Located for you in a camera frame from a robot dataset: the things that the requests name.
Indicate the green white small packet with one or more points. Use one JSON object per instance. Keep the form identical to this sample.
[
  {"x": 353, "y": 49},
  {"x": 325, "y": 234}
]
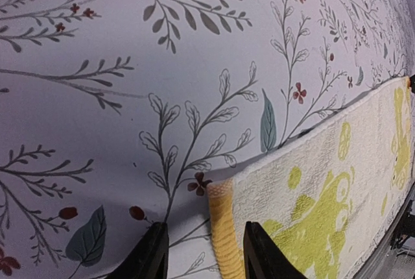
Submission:
[{"x": 327, "y": 198}]

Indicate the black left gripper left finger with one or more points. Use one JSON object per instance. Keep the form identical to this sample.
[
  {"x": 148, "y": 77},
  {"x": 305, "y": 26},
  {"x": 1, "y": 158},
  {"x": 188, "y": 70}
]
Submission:
[{"x": 149, "y": 259}]

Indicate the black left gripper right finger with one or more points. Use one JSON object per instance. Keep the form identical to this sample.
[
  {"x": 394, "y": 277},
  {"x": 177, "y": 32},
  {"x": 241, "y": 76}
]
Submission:
[{"x": 262, "y": 257}]

